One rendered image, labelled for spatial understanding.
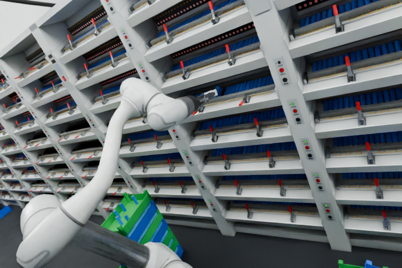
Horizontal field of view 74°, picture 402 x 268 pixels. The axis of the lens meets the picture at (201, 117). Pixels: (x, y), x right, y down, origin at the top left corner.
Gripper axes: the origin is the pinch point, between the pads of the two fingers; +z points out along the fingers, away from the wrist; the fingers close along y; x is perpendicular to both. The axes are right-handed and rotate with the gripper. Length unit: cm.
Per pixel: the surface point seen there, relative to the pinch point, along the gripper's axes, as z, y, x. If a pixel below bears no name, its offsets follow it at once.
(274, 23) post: -3.7, -38.8, -20.7
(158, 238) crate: -14, 61, 79
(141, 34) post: -1.4, 29.2, -39.2
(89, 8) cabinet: 7, 71, -69
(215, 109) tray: 3.2, 2.4, 8.3
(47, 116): 3, 167, -15
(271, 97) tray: 3.3, -27.5, 8.3
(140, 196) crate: -8, 71, 53
